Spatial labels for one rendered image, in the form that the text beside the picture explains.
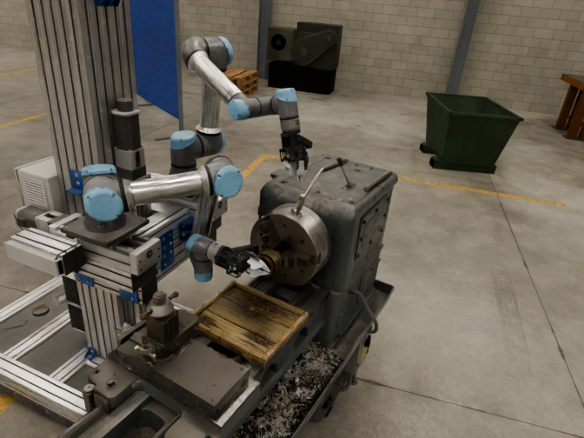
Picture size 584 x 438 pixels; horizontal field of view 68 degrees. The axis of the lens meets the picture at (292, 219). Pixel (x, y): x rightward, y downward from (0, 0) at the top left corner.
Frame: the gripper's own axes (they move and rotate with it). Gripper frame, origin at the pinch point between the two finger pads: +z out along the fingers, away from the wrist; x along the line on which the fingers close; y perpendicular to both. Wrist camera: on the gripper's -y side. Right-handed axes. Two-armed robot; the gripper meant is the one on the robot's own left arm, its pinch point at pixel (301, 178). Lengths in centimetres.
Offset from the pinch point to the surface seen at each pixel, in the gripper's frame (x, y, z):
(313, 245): 11.5, 16.6, 21.3
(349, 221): 19.8, 0.4, 17.2
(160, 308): -7, 75, 17
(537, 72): 29, -1043, 54
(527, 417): 81, -71, 159
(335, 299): 10, 1, 54
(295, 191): -5.3, -3.1, 6.7
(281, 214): -1.0, 16.3, 9.4
